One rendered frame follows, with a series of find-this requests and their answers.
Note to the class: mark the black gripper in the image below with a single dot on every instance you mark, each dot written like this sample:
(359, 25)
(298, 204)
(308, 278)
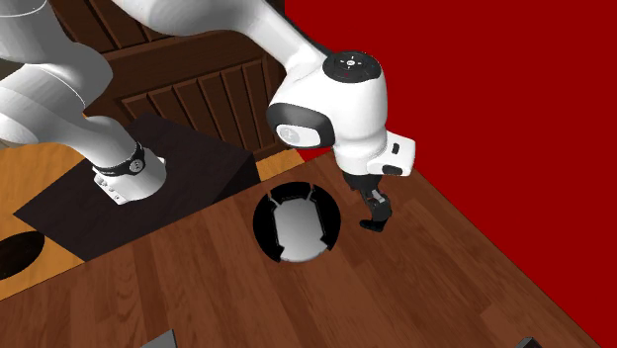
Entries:
(360, 181)

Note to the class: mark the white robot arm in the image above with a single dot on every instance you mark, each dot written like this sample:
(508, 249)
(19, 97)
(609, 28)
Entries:
(347, 111)

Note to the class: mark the black and grey round disc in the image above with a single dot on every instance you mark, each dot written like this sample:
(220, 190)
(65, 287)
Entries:
(299, 226)

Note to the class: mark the dark robot stand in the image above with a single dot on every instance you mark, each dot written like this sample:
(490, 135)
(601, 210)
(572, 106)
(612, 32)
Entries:
(193, 168)

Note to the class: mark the dark brown wooden furniture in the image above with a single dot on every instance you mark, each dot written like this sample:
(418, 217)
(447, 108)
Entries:
(202, 72)

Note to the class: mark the dark grey object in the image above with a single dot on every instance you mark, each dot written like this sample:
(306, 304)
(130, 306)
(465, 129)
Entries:
(529, 343)

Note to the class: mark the grey flat object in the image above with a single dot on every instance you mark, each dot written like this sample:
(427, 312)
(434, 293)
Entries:
(161, 341)

